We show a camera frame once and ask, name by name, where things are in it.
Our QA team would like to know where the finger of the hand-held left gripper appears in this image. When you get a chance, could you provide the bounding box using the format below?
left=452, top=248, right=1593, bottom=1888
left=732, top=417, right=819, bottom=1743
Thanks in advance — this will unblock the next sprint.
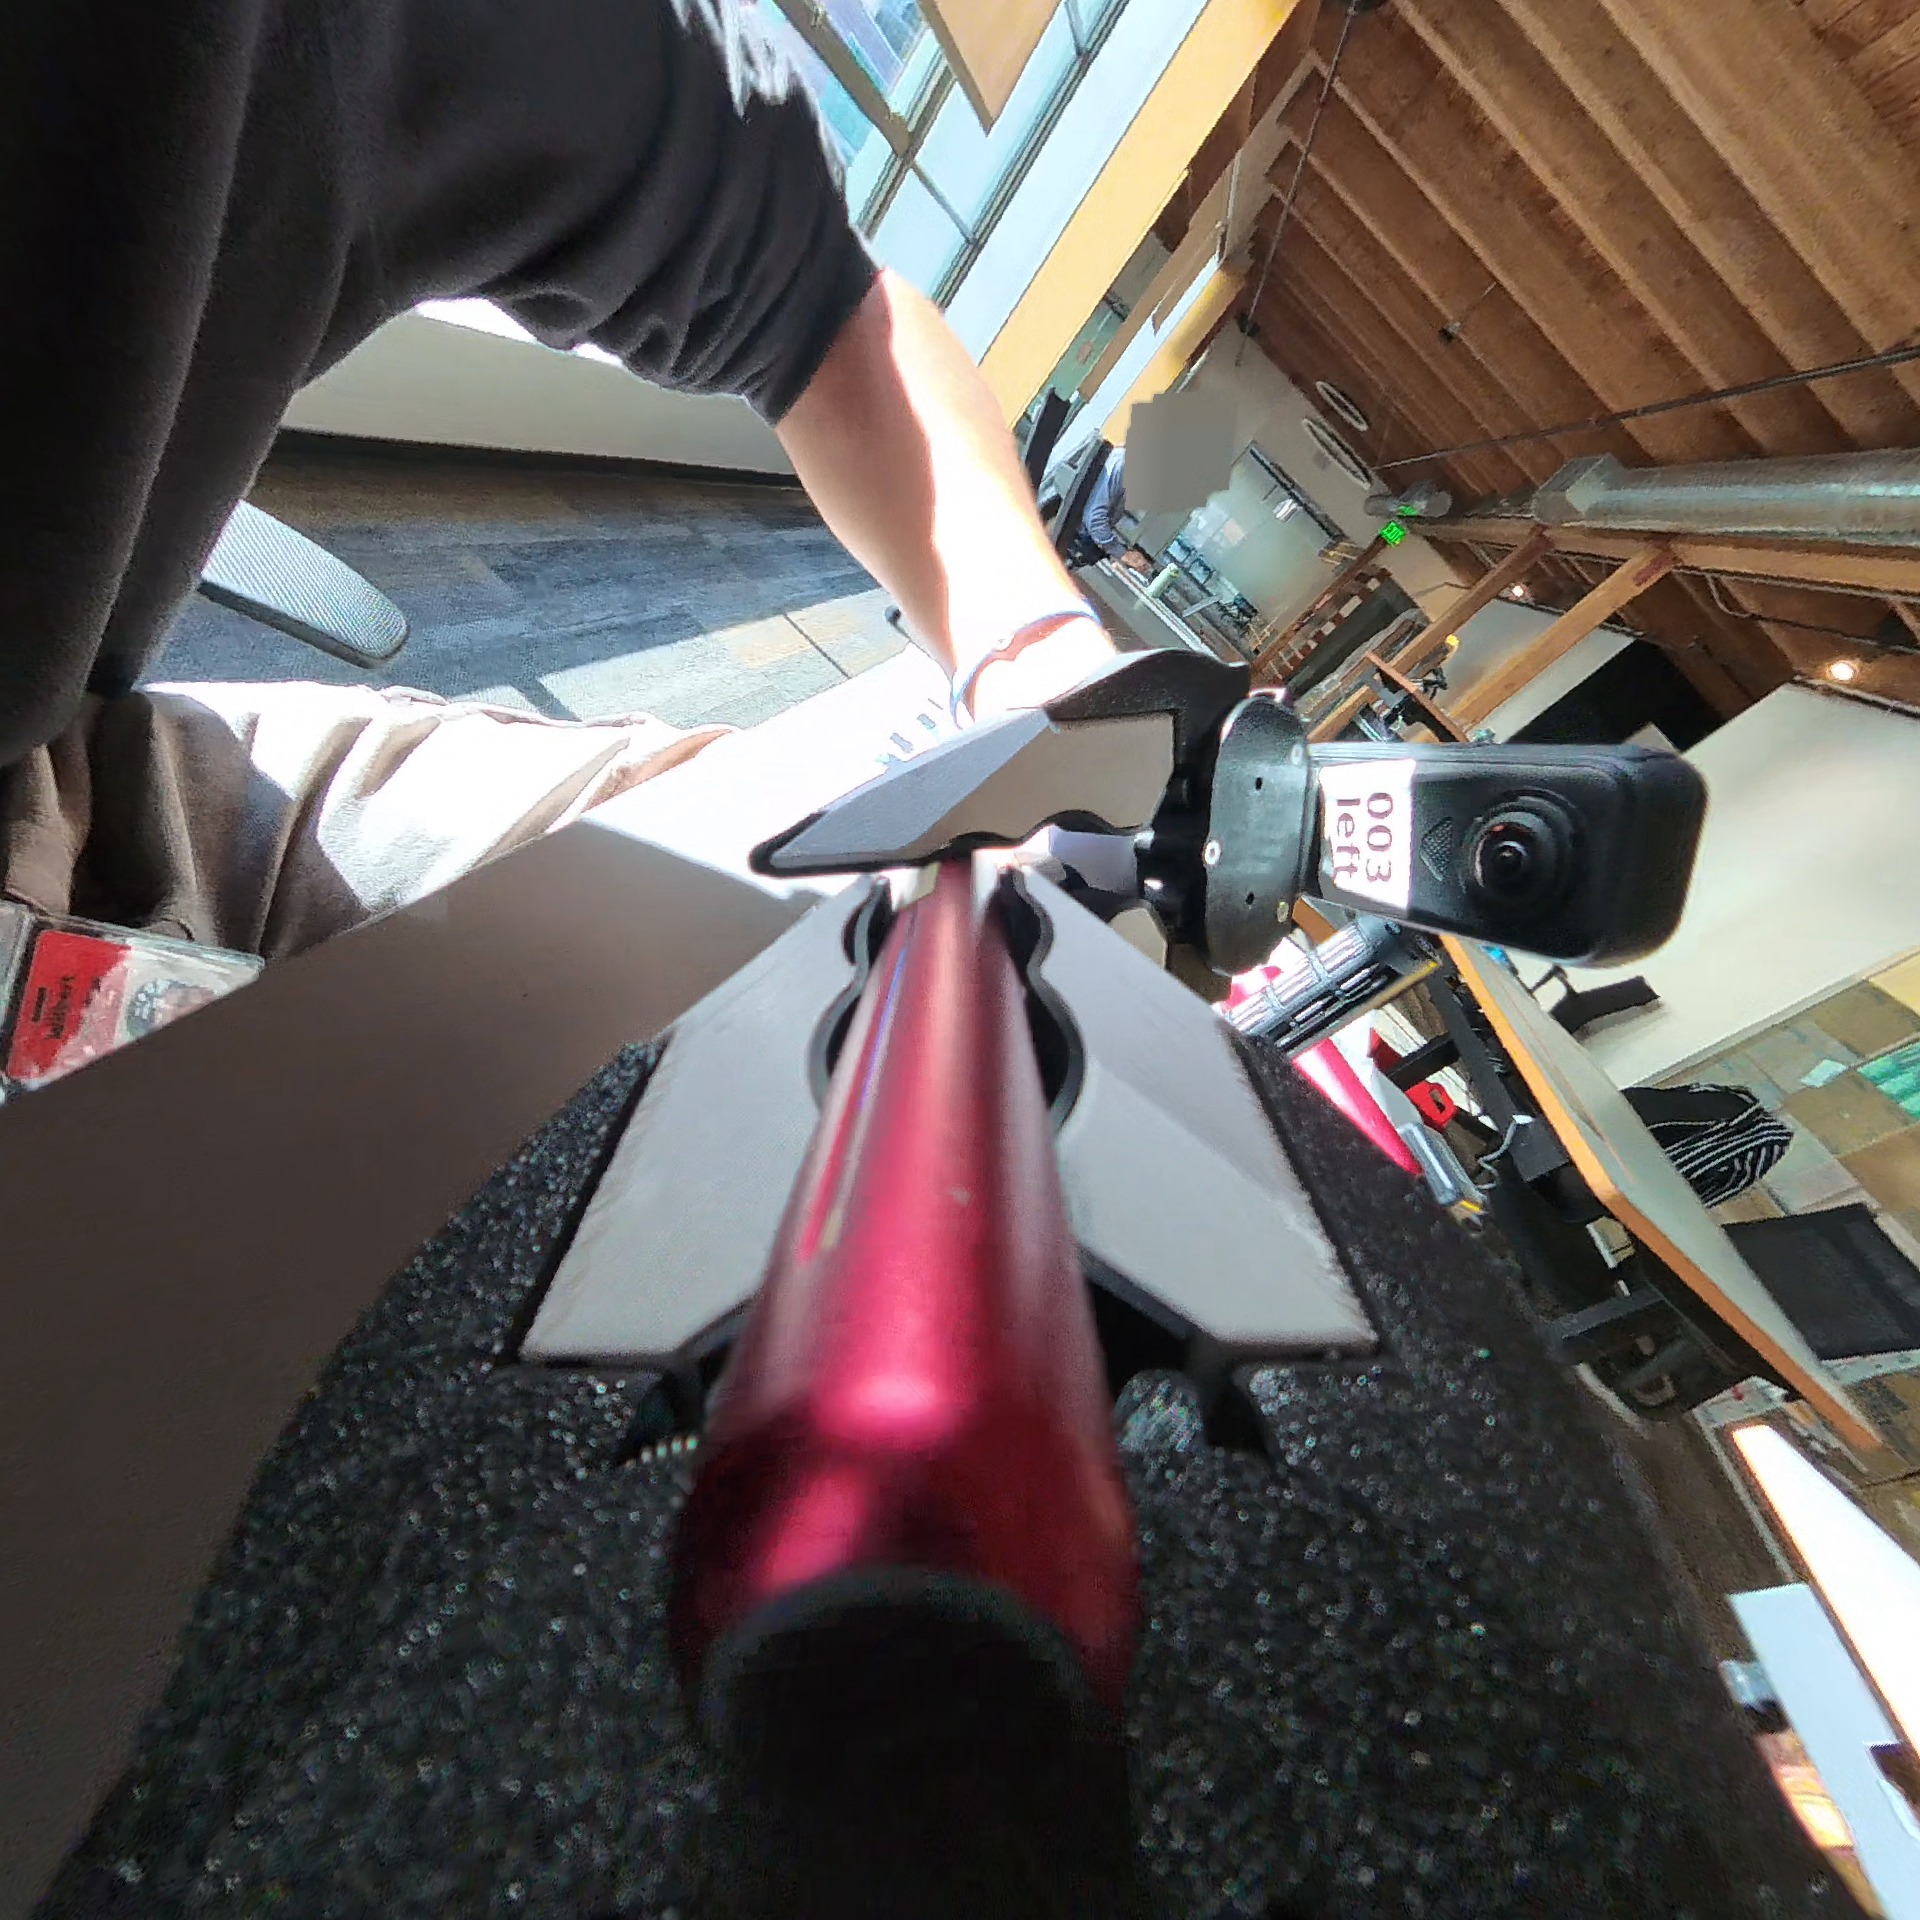
left=749, top=705, right=1187, bottom=880

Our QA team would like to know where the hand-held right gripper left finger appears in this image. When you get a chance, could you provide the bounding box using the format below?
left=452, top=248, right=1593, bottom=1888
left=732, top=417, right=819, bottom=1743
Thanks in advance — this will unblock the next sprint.
left=518, top=879, right=902, bottom=1367

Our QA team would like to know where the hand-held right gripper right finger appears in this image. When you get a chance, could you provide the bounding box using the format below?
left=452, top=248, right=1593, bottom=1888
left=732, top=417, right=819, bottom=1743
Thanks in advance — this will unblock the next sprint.
left=1020, top=866, right=1377, bottom=1361

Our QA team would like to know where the magenta electric screwdriver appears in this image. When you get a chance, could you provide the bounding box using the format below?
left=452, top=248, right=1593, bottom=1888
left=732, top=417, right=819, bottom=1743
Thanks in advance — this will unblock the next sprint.
left=667, top=855, right=1144, bottom=1920

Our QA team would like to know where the person's left forearm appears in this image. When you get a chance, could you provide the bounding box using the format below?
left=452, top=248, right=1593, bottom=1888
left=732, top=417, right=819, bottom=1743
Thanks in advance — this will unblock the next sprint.
left=773, top=271, right=1120, bottom=723

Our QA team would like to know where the blue wristband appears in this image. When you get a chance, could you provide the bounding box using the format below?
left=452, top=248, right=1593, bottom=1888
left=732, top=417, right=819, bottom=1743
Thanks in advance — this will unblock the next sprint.
left=949, top=604, right=1103, bottom=723

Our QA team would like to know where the red cylindrical case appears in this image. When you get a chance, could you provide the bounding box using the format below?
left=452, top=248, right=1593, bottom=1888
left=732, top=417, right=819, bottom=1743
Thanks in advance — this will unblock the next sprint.
left=1223, top=967, right=1427, bottom=1180

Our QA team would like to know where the grey screwdriver bit holder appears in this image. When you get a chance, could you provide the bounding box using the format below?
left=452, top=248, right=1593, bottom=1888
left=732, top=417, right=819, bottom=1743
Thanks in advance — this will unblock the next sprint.
left=1227, top=914, right=1445, bottom=1052

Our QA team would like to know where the black and white striped bag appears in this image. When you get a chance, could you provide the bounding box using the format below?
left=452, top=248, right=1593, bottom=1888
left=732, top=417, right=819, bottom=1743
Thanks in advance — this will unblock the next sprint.
left=1623, top=1084, right=1797, bottom=1212

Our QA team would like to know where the wooden table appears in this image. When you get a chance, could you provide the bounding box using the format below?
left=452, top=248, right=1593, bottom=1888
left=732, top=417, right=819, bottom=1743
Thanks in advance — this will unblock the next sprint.
left=1439, top=931, right=1884, bottom=1453

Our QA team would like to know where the black monitor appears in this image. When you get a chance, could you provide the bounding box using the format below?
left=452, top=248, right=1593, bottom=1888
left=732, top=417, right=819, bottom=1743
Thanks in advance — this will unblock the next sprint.
left=1726, top=1201, right=1920, bottom=1365

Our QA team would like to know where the red blister pack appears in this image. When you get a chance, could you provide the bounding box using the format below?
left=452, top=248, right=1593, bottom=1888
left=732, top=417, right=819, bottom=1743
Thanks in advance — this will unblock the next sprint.
left=0, top=900, right=264, bottom=1100

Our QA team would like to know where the grey mesh chair armrest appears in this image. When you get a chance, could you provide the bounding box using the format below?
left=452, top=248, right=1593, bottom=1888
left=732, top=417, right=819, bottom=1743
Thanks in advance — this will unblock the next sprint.
left=195, top=499, right=411, bottom=673

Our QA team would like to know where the person's dark shirt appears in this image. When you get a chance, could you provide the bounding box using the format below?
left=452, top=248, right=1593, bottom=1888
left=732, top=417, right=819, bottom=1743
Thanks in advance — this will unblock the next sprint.
left=0, top=0, right=879, bottom=770

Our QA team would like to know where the silver ventilation duct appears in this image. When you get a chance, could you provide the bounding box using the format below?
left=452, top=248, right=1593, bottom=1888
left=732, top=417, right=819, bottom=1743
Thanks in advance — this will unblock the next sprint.
left=1528, top=448, right=1920, bottom=549

